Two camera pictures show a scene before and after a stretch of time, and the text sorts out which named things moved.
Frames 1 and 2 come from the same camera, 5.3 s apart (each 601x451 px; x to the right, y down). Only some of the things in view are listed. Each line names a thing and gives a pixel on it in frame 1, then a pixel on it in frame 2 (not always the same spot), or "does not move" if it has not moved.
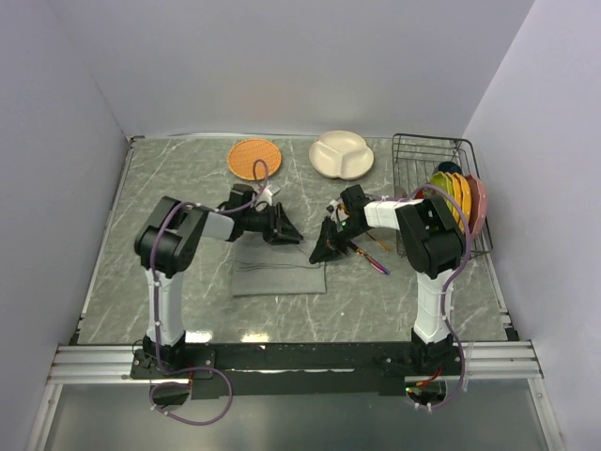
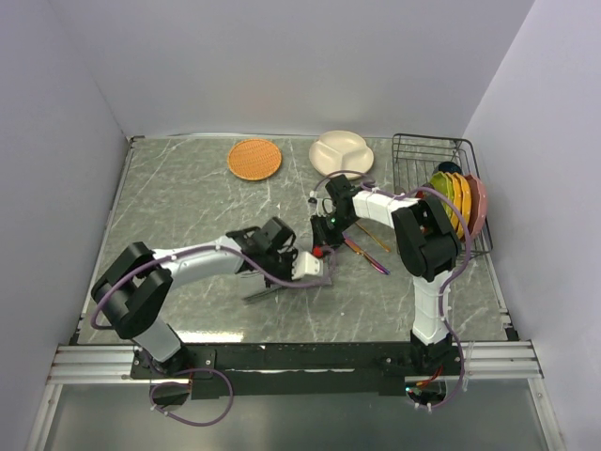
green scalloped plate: x=441 y=179 does not move
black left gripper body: x=263 y=222 -> x=280 y=264
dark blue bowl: x=450 y=167 does not move
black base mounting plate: x=254 y=370 does not move
